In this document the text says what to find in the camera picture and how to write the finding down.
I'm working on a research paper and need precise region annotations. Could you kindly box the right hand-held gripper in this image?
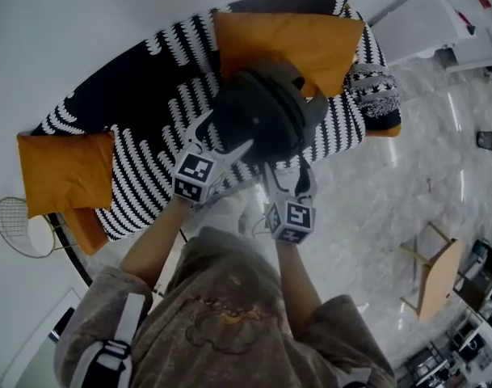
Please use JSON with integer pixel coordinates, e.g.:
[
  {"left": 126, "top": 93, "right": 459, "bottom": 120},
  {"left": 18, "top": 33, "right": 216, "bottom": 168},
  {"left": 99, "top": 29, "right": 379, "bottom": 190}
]
[{"left": 263, "top": 159, "right": 318, "bottom": 245}]

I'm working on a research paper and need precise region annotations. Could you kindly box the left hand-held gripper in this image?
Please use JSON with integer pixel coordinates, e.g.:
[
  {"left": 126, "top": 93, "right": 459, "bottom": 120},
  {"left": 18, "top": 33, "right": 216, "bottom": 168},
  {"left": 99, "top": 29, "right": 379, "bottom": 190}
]
[{"left": 172, "top": 110, "right": 254, "bottom": 205}]

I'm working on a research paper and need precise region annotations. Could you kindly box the dark grey backpack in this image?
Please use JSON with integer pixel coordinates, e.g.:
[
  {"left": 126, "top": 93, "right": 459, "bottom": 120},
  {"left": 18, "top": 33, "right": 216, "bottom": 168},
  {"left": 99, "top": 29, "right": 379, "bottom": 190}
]
[{"left": 211, "top": 57, "right": 330, "bottom": 165}]

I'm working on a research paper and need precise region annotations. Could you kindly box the black white patterned sofa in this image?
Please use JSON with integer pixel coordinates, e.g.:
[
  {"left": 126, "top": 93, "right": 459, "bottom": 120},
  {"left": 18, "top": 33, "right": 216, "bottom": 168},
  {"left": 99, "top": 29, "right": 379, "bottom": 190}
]
[{"left": 17, "top": 0, "right": 402, "bottom": 242}]

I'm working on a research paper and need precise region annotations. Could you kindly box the person's left forearm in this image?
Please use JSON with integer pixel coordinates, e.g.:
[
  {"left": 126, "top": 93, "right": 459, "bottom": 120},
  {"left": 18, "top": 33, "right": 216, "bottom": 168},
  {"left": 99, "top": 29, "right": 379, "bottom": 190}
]
[{"left": 120, "top": 198, "right": 192, "bottom": 286}]

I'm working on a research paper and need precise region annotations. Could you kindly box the person's right forearm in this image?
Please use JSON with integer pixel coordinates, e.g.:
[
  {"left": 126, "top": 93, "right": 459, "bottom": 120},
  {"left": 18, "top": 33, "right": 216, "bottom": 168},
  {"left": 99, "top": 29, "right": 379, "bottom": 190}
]
[{"left": 275, "top": 238, "right": 323, "bottom": 341}]

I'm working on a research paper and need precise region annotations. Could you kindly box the orange cushion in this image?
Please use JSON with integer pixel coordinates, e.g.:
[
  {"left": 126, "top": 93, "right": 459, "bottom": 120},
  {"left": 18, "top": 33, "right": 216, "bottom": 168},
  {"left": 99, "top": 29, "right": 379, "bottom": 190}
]
[
  {"left": 17, "top": 131, "right": 116, "bottom": 220},
  {"left": 212, "top": 10, "right": 366, "bottom": 99}
]

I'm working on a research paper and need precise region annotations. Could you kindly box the person's grey shirt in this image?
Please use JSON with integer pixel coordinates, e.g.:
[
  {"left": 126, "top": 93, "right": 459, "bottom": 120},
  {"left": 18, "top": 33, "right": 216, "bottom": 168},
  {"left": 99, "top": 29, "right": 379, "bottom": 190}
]
[{"left": 55, "top": 226, "right": 396, "bottom": 388}]

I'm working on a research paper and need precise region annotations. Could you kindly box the wooden chair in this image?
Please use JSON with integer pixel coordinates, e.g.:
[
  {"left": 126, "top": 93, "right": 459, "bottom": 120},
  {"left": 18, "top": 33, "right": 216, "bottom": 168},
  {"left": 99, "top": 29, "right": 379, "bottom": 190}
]
[{"left": 398, "top": 222, "right": 465, "bottom": 323}]

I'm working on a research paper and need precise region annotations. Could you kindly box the small white cabinet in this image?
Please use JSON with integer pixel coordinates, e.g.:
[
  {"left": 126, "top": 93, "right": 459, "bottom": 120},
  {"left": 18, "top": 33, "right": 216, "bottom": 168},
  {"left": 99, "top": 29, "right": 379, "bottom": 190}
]
[{"left": 368, "top": 0, "right": 477, "bottom": 66}]

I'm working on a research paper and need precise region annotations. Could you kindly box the cluttered black workstation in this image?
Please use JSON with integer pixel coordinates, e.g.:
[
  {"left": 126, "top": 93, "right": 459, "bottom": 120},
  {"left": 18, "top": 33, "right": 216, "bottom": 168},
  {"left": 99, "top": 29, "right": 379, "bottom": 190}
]
[{"left": 394, "top": 238, "right": 492, "bottom": 388}]

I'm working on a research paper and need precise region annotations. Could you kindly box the white side table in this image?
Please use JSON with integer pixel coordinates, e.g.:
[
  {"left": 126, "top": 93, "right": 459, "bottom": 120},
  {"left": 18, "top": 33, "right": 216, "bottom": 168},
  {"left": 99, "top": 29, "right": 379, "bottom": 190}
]
[{"left": 445, "top": 26, "right": 492, "bottom": 76}]

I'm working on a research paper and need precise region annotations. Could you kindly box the gold wire side table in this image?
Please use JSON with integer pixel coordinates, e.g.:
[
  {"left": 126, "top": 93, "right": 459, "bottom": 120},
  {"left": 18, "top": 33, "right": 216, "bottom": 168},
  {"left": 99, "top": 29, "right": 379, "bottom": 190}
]
[{"left": 0, "top": 196, "right": 57, "bottom": 258}]

